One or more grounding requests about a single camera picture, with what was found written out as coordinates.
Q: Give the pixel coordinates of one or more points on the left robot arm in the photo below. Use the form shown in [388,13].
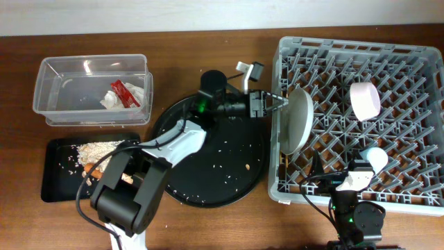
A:
[130,190]

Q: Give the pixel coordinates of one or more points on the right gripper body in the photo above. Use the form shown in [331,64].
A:
[329,184]

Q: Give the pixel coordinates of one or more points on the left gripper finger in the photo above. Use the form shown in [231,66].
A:
[276,97]
[274,108]

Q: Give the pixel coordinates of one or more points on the round black tray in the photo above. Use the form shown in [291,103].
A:
[216,175]

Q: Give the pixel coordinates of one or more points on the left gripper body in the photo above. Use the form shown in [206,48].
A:
[255,112]

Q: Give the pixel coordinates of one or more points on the red snack wrapper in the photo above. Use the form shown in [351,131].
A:
[125,96]

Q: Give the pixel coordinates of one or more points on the rice and food scraps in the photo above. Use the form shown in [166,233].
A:
[87,155]

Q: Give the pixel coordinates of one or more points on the clear plastic bin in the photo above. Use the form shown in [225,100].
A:
[69,89]

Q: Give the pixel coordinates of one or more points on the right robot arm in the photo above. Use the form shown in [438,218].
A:
[358,224]

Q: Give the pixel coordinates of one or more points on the light blue cup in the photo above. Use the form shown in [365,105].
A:
[377,158]

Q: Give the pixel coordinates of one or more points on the black rectangular tray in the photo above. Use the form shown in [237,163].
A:
[62,169]

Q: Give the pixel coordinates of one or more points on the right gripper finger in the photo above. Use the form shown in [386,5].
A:
[357,157]
[316,165]

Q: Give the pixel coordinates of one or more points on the grey plate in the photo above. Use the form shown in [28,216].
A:
[296,122]

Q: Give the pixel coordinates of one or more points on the white napkin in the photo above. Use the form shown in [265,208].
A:
[111,100]

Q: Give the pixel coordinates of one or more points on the grey dishwasher rack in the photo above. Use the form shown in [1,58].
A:
[409,127]

